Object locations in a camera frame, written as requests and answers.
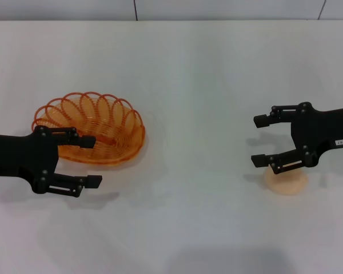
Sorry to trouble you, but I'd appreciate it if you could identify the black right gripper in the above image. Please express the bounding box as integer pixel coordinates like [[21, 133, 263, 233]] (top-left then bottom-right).
[[250, 102, 343, 175]]

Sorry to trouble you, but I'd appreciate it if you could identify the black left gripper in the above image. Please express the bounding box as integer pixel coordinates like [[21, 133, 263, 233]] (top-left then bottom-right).
[[0, 125, 103, 198]]

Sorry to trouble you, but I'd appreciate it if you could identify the orange woven plastic basket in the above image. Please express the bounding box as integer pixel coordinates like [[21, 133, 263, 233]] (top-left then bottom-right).
[[31, 91, 146, 166]]

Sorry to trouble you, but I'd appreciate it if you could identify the pale round bun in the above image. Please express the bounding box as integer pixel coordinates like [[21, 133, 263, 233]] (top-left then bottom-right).
[[264, 163, 309, 196]]

